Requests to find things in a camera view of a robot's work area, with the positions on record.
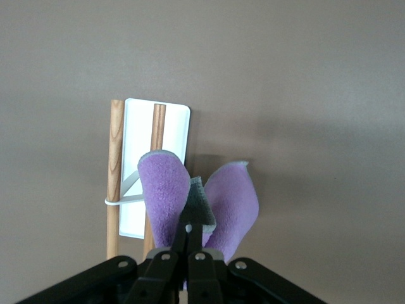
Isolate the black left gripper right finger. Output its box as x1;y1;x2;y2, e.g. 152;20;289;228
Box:
185;218;330;304

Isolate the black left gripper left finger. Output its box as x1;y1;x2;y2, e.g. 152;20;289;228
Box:
14;218;190;304

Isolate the white rack with wooden rods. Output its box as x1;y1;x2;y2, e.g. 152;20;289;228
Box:
104;98;192;261

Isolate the purple towel with grey trim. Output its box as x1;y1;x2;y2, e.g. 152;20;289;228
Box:
137;150;260;265

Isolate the brown table mat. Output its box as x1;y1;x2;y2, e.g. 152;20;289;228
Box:
0;0;405;304

